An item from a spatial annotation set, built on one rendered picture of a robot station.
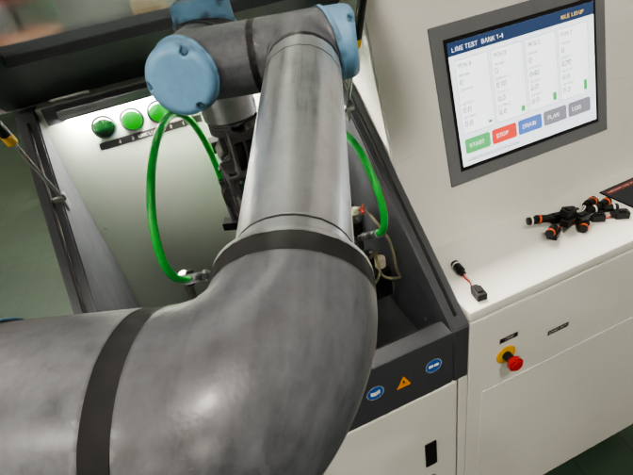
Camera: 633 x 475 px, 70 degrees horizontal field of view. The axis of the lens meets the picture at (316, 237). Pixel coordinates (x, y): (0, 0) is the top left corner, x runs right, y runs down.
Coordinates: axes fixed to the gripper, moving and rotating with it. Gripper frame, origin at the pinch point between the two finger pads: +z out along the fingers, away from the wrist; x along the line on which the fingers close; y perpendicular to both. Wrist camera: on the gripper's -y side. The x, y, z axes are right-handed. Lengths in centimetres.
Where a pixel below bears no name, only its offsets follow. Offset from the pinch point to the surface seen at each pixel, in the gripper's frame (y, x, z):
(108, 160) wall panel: -42.2, -23.4, -4.3
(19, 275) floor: -252, -139, 127
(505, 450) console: 12, 47, 89
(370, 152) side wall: -18.9, 30.3, 2.8
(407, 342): 9.5, 20.6, 31.2
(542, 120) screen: -15, 74, 7
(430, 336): 10.5, 25.2, 31.2
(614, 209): 3, 81, 27
